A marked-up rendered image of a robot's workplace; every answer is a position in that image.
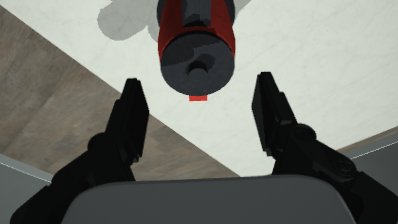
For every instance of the dark grey round base with center stud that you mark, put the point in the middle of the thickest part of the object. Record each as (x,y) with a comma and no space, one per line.
(229,3)

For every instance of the red kettle with black handle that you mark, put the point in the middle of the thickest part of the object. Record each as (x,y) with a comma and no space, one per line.
(196,44)

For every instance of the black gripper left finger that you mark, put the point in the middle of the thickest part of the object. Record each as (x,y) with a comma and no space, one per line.
(108,159)

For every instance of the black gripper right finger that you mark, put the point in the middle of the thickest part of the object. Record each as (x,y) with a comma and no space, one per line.
(296,150)

